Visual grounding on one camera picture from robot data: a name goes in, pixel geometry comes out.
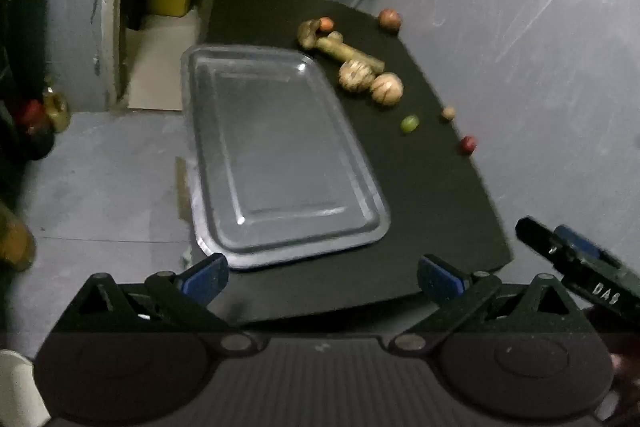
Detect white bowl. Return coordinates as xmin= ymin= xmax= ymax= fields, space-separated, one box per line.
xmin=0 ymin=349 xmax=51 ymax=427

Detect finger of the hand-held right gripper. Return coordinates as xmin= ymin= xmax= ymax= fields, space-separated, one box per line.
xmin=552 ymin=224 xmax=626 ymax=275
xmin=515 ymin=216 xmax=640 ymax=320

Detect striped pale melon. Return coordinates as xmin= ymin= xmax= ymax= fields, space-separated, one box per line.
xmin=370 ymin=73 xmax=404 ymax=106
xmin=338 ymin=59 xmax=376 ymax=94

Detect orange jar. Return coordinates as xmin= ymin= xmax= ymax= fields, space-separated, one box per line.
xmin=0 ymin=202 xmax=37 ymax=270

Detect yellow oil bottle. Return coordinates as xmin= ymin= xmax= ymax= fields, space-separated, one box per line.
xmin=42 ymin=89 xmax=71 ymax=132

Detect black table mat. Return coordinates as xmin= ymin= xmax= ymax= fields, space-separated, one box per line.
xmin=192 ymin=0 xmax=513 ymax=323

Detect flat cardboard sheet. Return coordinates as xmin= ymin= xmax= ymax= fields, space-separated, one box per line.
xmin=122 ymin=14 xmax=201 ymax=112

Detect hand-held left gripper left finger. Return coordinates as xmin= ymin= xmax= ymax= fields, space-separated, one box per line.
xmin=62 ymin=253 xmax=263 ymax=354

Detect yellow banana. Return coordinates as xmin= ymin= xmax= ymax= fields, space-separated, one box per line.
xmin=316 ymin=32 xmax=386 ymax=75

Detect metal tray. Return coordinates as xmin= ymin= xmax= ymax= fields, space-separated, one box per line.
xmin=181 ymin=44 xmax=392 ymax=271

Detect dark bottle with red cap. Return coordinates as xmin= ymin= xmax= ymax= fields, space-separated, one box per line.
xmin=15 ymin=99 xmax=55 ymax=160

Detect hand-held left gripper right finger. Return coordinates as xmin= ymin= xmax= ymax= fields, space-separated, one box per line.
xmin=387 ymin=254 xmax=597 ymax=354

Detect reddish brown round fruit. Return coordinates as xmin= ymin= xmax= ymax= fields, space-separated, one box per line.
xmin=377 ymin=8 xmax=402 ymax=32

